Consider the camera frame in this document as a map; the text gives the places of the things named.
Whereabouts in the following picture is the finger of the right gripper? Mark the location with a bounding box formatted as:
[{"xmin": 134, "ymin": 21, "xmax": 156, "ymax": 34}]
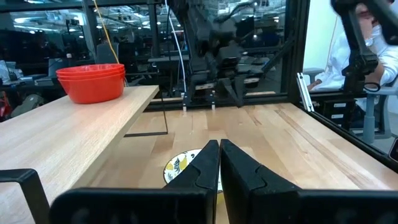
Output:
[
  {"xmin": 234, "ymin": 76, "xmax": 247, "ymax": 108},
  {"xmin": 218, "ymin": 77, "xmax": 240, "ymax": 108}
]

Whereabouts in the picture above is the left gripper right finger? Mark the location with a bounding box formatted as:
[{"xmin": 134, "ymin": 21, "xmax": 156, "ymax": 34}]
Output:
[{"xmin": 220, "ymin": 138, "xmax": 398, "ymax": 224}]

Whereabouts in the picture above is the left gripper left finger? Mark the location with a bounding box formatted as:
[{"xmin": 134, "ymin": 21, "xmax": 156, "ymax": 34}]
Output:
[{"xmin": 49, "ymin": 139, "xmax": 221, "ymax": 224}]

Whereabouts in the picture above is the yellow patterned mini bowl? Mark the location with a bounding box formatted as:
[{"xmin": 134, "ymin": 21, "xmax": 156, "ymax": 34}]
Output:
[{"xmin": 163, "ymin": 148, "xmax": 223, "ymax": 205}]

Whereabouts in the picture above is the red plastic mini bowl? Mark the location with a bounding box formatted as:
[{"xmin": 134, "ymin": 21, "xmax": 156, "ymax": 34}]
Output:
[
  {"xmin": 55, "ymin": 63, "xmax": 126, "ymax": 75},
  {"xmin": 57, "ymin": 70, "xmax": 126, "ymax": 81},
  {"xmin": 58, "ymin": 76, "xmax": 126, "ymax": 105}
]

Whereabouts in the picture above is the person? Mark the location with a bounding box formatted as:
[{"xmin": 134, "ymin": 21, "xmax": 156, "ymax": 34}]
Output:
[{"xmin": 306, "ymin": 0, "xmax": 398, "ymax": 94}]

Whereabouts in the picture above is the black drawer cabinet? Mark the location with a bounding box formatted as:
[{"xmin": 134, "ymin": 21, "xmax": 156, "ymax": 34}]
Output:
[{"xmin": 320, "ymin": 98, "xmax": 358, "ymax": 129}]

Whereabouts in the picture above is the black articulated stand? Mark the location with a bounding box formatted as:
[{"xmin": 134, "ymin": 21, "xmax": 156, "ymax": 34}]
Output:
[{"xmin": 330, "ymin": 0, "xmax": 398, "ymax": 94}]

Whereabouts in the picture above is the grey office chair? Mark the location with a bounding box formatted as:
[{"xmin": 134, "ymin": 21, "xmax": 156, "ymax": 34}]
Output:
[{"xmin": 360, "ymin": 85, "xmax": 398, "ymax": 144}]

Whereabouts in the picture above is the wooden shelf with black legs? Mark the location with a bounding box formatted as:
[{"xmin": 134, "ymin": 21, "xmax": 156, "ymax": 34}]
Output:
[{"xmin": 0, "ymin": 85, "xmax": 169, "ymax": 224}]

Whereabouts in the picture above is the black aluminium frame rail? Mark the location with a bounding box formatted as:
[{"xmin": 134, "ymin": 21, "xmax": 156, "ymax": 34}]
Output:
[{"xmin": 144, "ymin": 92, "xmax": 299, "ymax": 111}]

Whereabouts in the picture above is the white cable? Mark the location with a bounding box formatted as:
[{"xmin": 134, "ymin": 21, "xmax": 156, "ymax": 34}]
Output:
[{"xmin": 164, "ymin": 0, "xmax": 188, "ymax": 94}]

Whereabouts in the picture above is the silver corner bracket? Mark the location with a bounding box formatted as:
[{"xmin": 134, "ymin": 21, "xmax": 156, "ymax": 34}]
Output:
[{"xmin": 295, "ymin": 72, "xmax": 314, "ymax": 112}]

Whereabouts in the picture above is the black upright frame post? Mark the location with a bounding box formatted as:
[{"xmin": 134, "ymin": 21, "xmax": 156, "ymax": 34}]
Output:
[{"xmin": 285, "ymin": 0, "xmax": 311, "ymax": 104}]

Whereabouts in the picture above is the black front frame bar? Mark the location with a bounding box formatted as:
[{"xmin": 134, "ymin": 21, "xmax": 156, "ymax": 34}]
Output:
[{"xmin": 298, "ymin": 102, "xmax": 398, "ymax": 174}]

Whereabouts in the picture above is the yellow power cable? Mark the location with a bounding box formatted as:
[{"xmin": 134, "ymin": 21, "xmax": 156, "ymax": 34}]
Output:
[{"xmin": 92, "ymin": 0, "xmax": 121, "ymax": 65}]

